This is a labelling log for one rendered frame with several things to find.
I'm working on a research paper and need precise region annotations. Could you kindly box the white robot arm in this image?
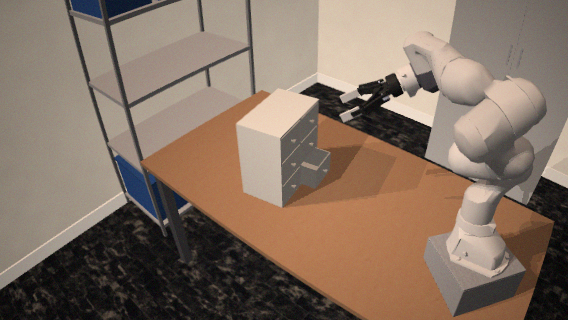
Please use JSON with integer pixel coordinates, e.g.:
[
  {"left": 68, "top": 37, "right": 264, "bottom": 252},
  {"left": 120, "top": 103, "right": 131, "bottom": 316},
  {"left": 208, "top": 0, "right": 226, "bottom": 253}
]
[{"left": 396, "top": 31, "right": 547, "bottom": 278}]

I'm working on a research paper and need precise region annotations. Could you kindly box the grey small chest of drawers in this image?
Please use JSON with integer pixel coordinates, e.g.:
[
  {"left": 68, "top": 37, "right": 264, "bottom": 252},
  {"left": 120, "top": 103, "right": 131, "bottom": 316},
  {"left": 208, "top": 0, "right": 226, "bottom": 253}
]
[{"left": 236, "top": 88, "right": 319, "bottom": 208}]

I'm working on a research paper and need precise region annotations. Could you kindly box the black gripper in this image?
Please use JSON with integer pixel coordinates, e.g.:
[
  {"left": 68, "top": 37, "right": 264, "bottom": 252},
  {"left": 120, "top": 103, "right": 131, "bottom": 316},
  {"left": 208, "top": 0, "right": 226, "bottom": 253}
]
[{"left": 340, "top": 73, "right": 404, "bottom": 122}]

